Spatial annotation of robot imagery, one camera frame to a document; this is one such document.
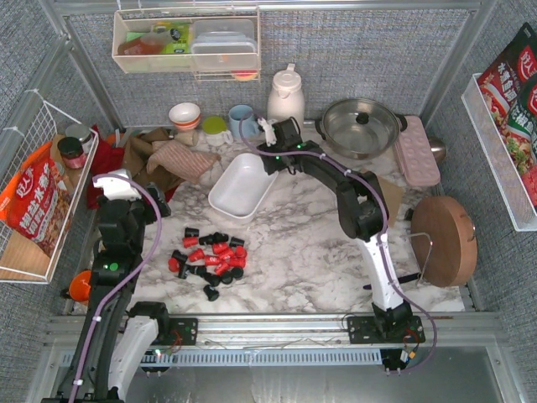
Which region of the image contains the white rectangular storage basket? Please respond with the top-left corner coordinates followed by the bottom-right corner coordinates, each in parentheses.
top-left (208, 153), bottom-right (279, 224)

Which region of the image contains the pink striped cloth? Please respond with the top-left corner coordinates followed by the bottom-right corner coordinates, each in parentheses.
top-left (146, 139), bottom-right (221, 184)

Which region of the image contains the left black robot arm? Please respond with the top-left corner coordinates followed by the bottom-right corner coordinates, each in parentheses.
top-left (51, 183), bottom-right (170, 402)

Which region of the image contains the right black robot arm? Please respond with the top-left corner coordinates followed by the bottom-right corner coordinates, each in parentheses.
top-left (256, 118), bottom-right (425, 344)

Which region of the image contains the red coffee capsule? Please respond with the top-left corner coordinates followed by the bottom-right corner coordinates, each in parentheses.
top-left (182, 237), bottom-right (199, 249)
top-left (204, 255), bottom-right (222, 266)
top-left (218, 248), bottom-right (235, 260)
top-left (214, 261), bottom-right (231, 275)
top-left (235, 245), bottom-right (248, 258)
top-left (188, 249), bottom-right (205, 262)
top-left (212, 243), bottom-right (229, 255)
top-left (168, 258), bottom-right (180, 273)

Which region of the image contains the white thermos jug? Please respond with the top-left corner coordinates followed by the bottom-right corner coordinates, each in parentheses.
top-left (267, 63), bottom-right (305, 130)

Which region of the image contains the blue mug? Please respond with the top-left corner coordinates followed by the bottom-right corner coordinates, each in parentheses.
top-left (228, 105), bottom-right (260, 139)

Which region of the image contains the red cloth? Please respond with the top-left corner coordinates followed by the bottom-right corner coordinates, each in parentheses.
top-left (90, 138), bottom-right (184, 202)

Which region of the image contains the steel pot with lid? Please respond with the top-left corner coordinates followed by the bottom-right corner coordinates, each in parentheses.
top-left (315, 98), bottom-right (408, 160)

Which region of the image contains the green lid white cup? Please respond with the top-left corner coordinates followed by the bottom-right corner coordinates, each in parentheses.
top-left (201, 116), bottom-right (233, 147)

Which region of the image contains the orange cup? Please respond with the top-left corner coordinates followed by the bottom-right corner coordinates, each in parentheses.
top-left (60, 270), bottom-right (91, 305)

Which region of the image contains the brown cloth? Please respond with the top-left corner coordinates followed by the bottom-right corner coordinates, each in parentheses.
top-left (122, 127), bottom-right (183, 201)

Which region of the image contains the dark lid jar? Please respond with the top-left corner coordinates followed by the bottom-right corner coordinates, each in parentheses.
top-left (57, 137), bottom-right (86, 170)

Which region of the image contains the red seasoning packet left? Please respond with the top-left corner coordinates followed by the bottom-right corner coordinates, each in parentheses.
top-left (1, 141), bottom-right (70, 257)

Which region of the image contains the silver lid jar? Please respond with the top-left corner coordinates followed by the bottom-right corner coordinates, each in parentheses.
top-left (65, 123), bottom-right (93, 154)

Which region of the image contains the white orange striped bowl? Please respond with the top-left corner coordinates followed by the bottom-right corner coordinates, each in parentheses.
top-left (168, 102), bottom-right (201, 130)

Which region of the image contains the clear plastic food container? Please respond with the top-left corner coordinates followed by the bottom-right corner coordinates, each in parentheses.
top-left (190, 18), bottom-right (258, 71)

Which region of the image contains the brown cardboard piece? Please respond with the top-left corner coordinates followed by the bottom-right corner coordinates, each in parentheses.
top-left (360, 170), bottom-right (404, 228)

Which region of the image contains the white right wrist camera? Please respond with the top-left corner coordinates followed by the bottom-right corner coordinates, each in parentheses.
top-left (257, 117), bottom-right (277, 147)

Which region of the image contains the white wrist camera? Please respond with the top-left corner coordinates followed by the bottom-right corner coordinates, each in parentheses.
top-left (92, 168), bottom-right (142, 202)
top-left (257, 117), bottom-right (277, 147)

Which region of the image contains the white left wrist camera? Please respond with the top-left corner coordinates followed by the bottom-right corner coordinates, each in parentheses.
top-left (92, 168), bottom-right (142, 202)

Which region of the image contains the left white wire basket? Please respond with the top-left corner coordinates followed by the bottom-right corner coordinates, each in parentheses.
top-left (1, 89), bottom-right (99, 284)

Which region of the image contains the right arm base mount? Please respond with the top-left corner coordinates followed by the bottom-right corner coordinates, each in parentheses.
top-left (344, 316), bottom-right (425, 344)

